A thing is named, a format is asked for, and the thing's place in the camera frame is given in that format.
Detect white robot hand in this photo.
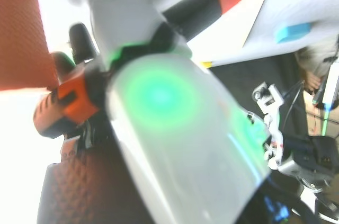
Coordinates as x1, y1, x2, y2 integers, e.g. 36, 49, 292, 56
37, 0, 271, 224

